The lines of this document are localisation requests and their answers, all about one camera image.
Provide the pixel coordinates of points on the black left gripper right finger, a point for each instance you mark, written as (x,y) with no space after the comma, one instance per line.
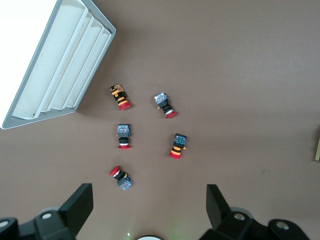
(225,220)

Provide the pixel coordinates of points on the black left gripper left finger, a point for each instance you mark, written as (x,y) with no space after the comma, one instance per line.
(67,217)

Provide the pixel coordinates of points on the white stepped organizer bin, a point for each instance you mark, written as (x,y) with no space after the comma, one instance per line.
(62,62)

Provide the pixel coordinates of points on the red button switch blue body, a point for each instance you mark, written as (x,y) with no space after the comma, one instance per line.
(163,102)
(123,133)
(122,181)

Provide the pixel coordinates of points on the red button orange collar switch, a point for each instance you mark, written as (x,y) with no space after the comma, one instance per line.
(178,143)

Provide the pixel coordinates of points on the red button switch orange body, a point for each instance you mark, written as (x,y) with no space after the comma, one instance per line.
(119,96)

